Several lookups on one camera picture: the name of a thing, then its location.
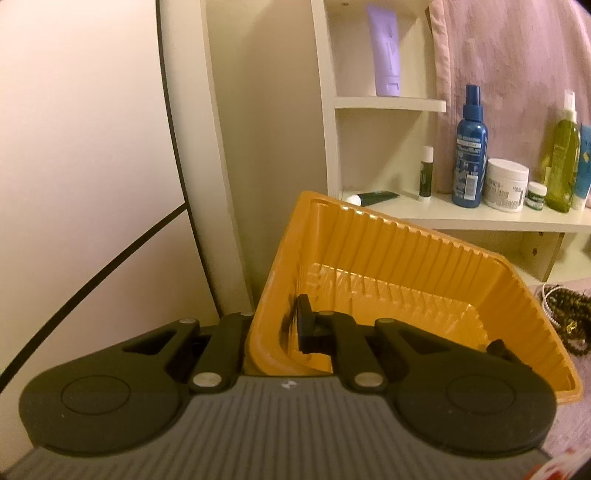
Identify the orange plastic tray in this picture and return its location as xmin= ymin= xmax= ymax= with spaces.
xmin=242 ymin=190 xmax=583 ymax=407

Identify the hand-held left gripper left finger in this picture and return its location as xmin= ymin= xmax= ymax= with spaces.
xmin=121 ymin=312 xmax=254 ymax=394

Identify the blue white tube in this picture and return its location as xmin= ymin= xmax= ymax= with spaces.
xmin=571 ymin=124 xmax=591 ymax=211

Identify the purple tube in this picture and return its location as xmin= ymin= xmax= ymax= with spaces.
xmin=367 ymin=4 xmax=403 ymax=97

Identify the pink blanket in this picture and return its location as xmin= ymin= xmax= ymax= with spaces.
xmin=526 ymin=281 xmax=591 ymax=462

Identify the white green lip balm stick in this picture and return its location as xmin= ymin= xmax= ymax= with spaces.
xmin=418 ymin=146 xmax=435 ymax=203

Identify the dark bead necklace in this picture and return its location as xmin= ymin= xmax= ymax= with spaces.
xmin=547 ymin=286 xmax=591 ymax=357

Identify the white bead necklace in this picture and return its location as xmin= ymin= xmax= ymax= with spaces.
xmin=540 ymin=284 xmax=562 ymax=331

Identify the small green label jar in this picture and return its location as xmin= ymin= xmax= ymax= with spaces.
xmin=525 ymin=181 xmax=548 ymax=212

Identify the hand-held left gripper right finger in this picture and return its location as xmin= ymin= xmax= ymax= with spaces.
xmin=284 ymin=294 xmax=525 ymax=396

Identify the white cream jar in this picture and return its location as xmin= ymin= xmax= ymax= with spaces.
xmin=483 ymin=158 xmax=530 ymax=213

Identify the white shelf unit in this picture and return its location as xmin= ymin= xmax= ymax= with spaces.
xmin=309 ymin=0 xmax=591 ymax=283

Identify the green spray bottle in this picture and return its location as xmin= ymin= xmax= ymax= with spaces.
xmin=545 ymin=90 xmax=581 ymax=213

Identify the dark green tube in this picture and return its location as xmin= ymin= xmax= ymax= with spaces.
xmin=347 ymin=191 xmax=400 ymax=207

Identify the red white object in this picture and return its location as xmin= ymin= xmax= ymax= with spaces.
xmin=542 ymin=455 xmax=591 ymax=480

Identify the blue spray bottle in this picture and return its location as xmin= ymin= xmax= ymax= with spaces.
xmin=451 ymin=84 xmax=489 ymax=208

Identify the pink hanging cloth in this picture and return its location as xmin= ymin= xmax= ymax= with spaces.
xmin=425 ymin=0 xmax=591 ymax=195

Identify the black cable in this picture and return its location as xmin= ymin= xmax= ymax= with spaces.
xmin=0 ymin=205 xmax=188 ymax=384

